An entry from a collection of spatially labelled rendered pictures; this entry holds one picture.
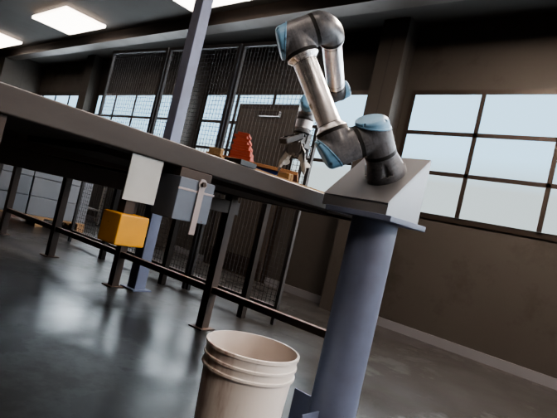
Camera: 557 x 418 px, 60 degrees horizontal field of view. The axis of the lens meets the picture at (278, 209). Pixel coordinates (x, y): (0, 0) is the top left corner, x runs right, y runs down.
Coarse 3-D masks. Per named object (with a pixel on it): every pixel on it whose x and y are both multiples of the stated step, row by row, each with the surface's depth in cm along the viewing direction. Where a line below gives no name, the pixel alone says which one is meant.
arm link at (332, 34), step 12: (312, 12) 168; (324, 12) 168; (324, 24) 166; (336, 24) 169; (324, 36) 168; (336, 36) 171; (324, 48) 177; (336, 48) 177; (324, 60) 186; (336, 60) 183; (336, 72) 190; (336, 84) 196; (348, 84) 204; (336, 96) 203; (348, 96) 206
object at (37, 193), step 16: (0, 176) 582; (32, 176) 616; (48, 176) 611; (0, 192) 583; (32, 192) 604; (48, 192) 614; (0, 208) 585; (16, 208) 595; (32, 208) 605; (48, 208) 616; (80, 208) 639; (32, 224) 618; (64, 224) 693; (80, 224) 640
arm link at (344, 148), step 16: (304, 16) 168; (288, 32) 166; (304, 32) 166; (288, 48) 168; (304, 48) 166; (288, 64) 172; (304, 64) 168; (304, 80) 169; (320, 80) 168; (320, 96) 167; (320, 112) 168; (336, 112) 169; (320, 128) 169; (336, 128) 166; (320, 144) 167; (336, 144) 166; (352, 144) 166; (336, 160) 167; (352, 160) 169
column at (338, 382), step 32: (352, 224) 176; (384, 224) 170; (416, 224) 174; (352, 256) 172; (384, 256) 171; (352, 288) 170; (384, 288) 175; (352, 320) 169; (352, 352) 169; (320, 384) 172; (352, 384) 170; (288, 416) 188; (320, 416) 170; (352, 416) 172
